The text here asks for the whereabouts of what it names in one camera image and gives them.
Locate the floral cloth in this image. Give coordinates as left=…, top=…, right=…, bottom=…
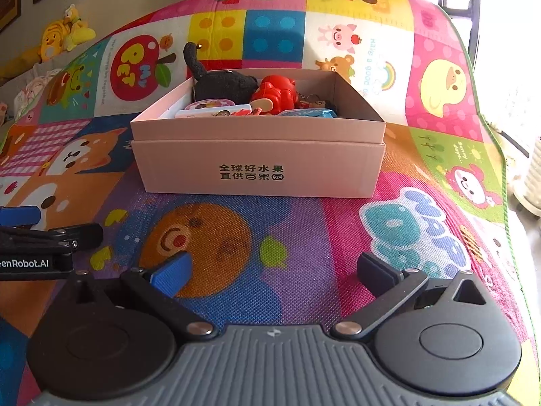
left=15, top=74, right=58, bottom=115

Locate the small dark-haired figurine keychain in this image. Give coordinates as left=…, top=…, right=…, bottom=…
left=298, top=91, right=339, bottom=115

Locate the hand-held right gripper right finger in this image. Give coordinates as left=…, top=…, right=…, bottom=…
left=331, top=251, right=488, bottom=340

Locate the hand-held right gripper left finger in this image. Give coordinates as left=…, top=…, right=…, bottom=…
left=74, top=250, right=215, bottom=340

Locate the white printed flat case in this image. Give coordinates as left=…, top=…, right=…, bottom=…
left=174, top=104, right=254, bottom=119

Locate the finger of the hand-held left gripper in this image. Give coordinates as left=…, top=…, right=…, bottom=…
left=0, top=205, right=42, bottom=227
left=0, top=223, right=104, bottom=258

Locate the blue packet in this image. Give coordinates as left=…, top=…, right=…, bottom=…
left=279, top=109, right=339, bottom=119

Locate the black plush toy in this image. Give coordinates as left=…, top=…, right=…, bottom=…
left=183, top=42, right=259, bottom=104

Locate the yellow tiger plush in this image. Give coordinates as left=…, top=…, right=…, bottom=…
left=39, top=19, right=71, bottom=62

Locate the yellow dog plush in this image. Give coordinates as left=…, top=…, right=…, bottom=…
left=63, top=4, right=97, bottom=51

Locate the colourful cartoon play mat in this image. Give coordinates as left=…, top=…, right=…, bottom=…
left=0, top=0, right=529, bottom=406

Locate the pink cardboard box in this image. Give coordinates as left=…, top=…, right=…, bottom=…
left=130, top=68, right=387, bottom=199

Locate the red figure toy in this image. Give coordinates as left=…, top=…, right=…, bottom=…
left=249, top=75, right=303, bottom=117

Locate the black window frame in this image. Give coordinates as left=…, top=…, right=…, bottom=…
left=464, top=0, right=483, bottom=53

